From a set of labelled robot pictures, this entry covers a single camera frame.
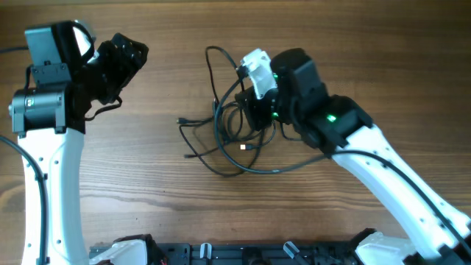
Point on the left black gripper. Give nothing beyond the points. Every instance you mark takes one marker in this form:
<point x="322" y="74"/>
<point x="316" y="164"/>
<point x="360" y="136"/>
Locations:
<point x="127" y="62"/>

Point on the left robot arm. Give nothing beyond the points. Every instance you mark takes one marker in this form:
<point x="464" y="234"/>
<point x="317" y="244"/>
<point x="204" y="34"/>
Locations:
<point x="69" y="71"/>

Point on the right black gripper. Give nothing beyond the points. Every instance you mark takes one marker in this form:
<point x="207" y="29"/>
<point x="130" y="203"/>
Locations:
<point x="252" y="105"/>

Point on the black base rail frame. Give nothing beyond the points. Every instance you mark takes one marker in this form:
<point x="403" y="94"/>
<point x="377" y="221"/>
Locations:
<point x="324" y="252"/>

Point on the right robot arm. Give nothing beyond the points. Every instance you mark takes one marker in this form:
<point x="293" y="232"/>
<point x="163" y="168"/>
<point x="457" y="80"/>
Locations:
<point x="287" y="88"/>

